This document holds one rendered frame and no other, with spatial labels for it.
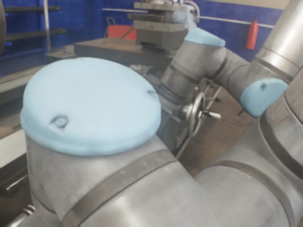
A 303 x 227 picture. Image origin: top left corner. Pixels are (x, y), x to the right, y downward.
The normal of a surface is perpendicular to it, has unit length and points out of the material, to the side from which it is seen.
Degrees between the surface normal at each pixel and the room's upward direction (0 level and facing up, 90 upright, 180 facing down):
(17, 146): 36
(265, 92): 94
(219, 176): 18
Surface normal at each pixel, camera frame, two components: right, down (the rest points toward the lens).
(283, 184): 0.40, -0.58
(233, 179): -0.01, -0.94
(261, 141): -0.95, -0.16
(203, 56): 0.00, 0.45
